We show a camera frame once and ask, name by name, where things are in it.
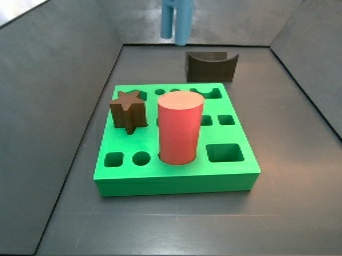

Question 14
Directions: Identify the blue three prong peg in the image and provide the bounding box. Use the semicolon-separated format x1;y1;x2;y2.
160;0;194;46

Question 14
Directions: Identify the green shape sorting board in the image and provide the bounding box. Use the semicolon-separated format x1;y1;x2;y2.
93;83;260;197

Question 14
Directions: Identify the red cylinder peg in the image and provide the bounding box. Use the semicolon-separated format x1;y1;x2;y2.
157;91;204;165

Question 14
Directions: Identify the brown star peg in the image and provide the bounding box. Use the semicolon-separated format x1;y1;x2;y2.
109;90;147;135

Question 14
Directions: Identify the black curved bracket stand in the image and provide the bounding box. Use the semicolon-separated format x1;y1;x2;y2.
186;52;239;82

